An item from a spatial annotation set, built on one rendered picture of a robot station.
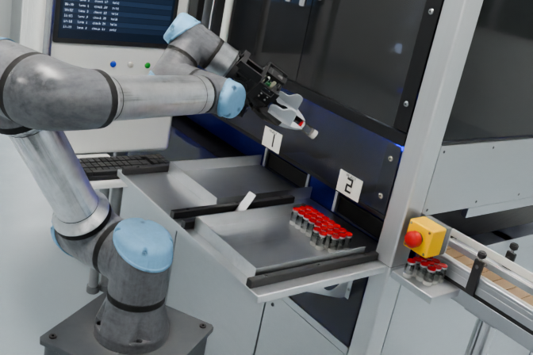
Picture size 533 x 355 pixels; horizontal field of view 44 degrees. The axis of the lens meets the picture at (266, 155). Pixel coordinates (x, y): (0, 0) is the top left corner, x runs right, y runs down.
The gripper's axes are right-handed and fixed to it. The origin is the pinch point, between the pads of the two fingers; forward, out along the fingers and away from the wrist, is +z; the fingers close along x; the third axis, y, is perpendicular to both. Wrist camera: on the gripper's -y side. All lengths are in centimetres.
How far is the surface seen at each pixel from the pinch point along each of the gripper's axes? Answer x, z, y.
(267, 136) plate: 27.2, 7.9, -39.6
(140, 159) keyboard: 20, -17, -76
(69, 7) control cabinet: 34, -61, -52
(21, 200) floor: 63, -41, -236
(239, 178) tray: 17, 9, -51
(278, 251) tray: -16.8, 16.5, -22.4
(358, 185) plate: 6.9, 26.5, -11.9
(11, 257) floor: 18, -30, -197
